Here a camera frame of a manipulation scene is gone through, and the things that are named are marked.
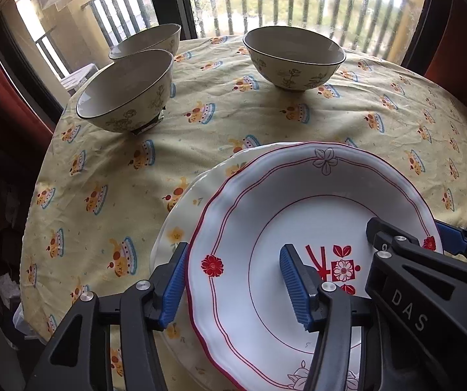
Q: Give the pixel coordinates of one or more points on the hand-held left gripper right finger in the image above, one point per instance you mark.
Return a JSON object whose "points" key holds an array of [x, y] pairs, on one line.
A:
{"points": [[294, 289]]}

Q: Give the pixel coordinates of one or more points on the white plastic chair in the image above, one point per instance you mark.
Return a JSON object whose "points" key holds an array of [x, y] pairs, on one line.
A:
{"points": [[78, 78]]}

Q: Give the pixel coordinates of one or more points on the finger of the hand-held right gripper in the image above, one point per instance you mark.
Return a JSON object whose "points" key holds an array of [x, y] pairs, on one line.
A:
{"points": [[421, 260], [453, 238]]}

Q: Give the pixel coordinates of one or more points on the yellow printed tablecloth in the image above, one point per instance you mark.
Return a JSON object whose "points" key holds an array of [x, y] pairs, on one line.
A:
{"points": [[217, 122]]}

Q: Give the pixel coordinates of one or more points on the small floral ceramic bowl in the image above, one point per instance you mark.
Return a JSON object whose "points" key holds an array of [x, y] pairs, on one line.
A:
{"points": [[127, 89], [156, 38]]}

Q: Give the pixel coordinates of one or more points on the balcony railing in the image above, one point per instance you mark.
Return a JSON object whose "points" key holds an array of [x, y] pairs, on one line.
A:
{"points": [[290, 0]]}

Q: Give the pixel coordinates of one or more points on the white plastic bag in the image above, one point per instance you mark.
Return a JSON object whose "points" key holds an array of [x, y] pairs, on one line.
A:
{"points": [[9, 289]]}

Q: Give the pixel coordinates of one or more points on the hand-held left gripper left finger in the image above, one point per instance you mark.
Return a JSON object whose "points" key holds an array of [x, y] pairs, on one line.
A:
{"points": [[172, 289]]}

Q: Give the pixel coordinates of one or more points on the black window frame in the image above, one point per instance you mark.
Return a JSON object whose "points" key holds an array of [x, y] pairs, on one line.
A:
{"points": [[164, 0]]}

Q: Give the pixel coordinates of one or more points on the large floral ceramic bowl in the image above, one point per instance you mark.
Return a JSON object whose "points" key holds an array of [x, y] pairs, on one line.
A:
{"points": [[294, 59]]}

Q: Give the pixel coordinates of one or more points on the white plate with red motif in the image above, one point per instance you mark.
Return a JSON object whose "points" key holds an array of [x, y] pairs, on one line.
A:
{"points": [[258, 211]]}

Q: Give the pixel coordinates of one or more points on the scalloped yellow floral plate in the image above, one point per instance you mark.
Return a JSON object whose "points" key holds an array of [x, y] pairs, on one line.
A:
{"points": [[176, 228]]}

